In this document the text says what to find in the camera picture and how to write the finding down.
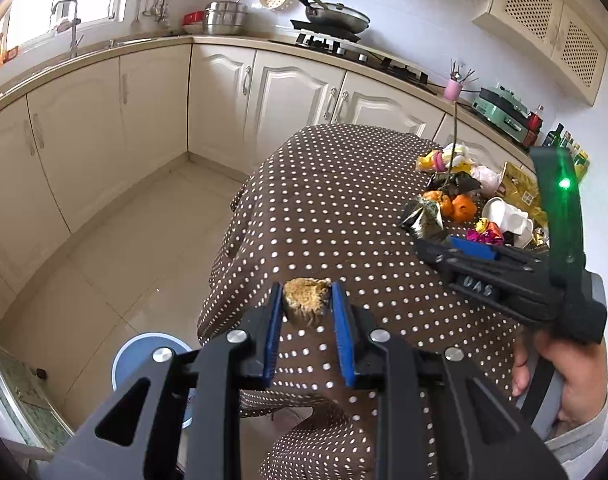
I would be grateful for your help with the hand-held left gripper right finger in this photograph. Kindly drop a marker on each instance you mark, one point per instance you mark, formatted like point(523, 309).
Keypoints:
point(343, 335)

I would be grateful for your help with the cream kitchen base cabinets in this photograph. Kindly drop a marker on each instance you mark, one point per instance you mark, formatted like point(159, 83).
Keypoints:
point(148, 100)

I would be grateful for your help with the person's right forearm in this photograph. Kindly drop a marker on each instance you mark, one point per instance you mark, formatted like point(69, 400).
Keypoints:
point(579, 442)

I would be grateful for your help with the black gold foil wrapper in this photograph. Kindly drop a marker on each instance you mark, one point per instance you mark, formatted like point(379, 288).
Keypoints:
point(424, 216)

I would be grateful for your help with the chrome kitchen faucet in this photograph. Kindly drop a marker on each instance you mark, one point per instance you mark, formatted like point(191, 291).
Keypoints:
point(73, 30)

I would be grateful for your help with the green electric grill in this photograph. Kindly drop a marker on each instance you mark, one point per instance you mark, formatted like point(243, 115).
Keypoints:
point(501, 112)

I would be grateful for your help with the thin brown twig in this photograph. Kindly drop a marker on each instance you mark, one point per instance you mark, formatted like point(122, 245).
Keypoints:
point(455, 130)

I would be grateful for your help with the pink utensil holder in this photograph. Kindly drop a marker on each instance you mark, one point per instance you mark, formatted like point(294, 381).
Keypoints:
point(453, 89)

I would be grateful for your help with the white plastic bag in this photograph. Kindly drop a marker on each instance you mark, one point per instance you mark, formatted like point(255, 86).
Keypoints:
point(486, 179)

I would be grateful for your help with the person's right hand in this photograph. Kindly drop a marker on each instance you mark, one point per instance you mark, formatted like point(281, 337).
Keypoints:
point(584, 380)

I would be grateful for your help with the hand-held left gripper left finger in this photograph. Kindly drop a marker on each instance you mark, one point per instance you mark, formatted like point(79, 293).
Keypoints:
point(273, 335)

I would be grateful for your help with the cream lattice wall cabinet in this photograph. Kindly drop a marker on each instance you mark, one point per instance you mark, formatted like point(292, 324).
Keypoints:
point(544, 25)

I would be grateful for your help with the brown cake piece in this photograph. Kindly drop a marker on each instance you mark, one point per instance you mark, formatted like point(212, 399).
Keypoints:
point(306, 300)

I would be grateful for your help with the black wok with glass lid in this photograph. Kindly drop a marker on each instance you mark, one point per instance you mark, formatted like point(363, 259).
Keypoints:
point(336, 16)

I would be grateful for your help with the white paper cup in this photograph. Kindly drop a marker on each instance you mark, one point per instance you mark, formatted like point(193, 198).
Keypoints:
point(504, 220)

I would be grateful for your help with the black gas stove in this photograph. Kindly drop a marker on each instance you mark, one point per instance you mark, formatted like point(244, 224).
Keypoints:
point(354, 52)

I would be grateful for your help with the colourful candy wrapper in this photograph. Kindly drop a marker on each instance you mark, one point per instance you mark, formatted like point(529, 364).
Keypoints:
point(486, 231)

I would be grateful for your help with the patterned glass door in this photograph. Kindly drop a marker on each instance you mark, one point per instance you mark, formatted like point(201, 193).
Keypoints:
point(18, 395)

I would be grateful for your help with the red sauce bottle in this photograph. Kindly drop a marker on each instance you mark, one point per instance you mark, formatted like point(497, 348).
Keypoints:
point(535, 121)

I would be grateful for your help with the yellow packet with pink band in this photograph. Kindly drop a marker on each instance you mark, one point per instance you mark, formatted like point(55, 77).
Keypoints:
point(434, 161)

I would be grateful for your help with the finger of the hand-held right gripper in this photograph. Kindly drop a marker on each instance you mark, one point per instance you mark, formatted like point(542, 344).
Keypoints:
point(434, 256)
point(474, 249)

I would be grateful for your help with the dark glass bottle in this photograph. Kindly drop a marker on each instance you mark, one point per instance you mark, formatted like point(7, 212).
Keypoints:
point(566, 141)
point(555, 137)

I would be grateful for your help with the blue trash bin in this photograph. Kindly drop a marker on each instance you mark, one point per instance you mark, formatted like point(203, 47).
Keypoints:
point(133, 360)

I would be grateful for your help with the orange tangerine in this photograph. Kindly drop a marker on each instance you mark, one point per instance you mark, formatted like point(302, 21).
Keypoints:
point(438, 203)
point(464, 208)

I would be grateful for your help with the gold cardboard box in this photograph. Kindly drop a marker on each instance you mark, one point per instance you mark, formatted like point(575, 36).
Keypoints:
point(521, 185)

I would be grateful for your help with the red bowl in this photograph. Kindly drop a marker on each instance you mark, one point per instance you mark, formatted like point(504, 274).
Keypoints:
point(193, 22)

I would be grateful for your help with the green yellow oil bottle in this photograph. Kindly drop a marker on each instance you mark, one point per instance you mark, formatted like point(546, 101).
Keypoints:
point(581, 160)

